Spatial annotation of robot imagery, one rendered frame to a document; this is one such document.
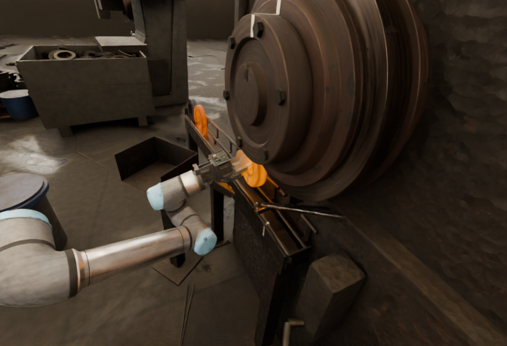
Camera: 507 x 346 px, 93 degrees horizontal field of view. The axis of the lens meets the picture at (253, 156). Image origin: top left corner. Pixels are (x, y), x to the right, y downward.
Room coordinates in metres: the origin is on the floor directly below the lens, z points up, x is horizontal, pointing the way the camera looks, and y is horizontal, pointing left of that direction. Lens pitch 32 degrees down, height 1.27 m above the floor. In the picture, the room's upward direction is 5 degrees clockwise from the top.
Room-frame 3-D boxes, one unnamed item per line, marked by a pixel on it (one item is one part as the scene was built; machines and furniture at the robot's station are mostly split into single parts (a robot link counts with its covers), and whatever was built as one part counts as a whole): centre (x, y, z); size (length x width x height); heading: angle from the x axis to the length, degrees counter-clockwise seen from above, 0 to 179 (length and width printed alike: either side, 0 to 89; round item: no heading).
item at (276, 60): (0.47, 0.00, 1.11); 0.28 x 0.06 x 0.28; 28
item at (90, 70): (2.62, 1.82, 0.39); 1.03 x 0.83 x 0.79; 122
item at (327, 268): (0.32, -0.21, 0.68); 0.11 x 0.08 x 0.24; 118
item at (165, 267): (0.82, 0.40, 0.36); 0.26 x 0.20 x 0.72; 63
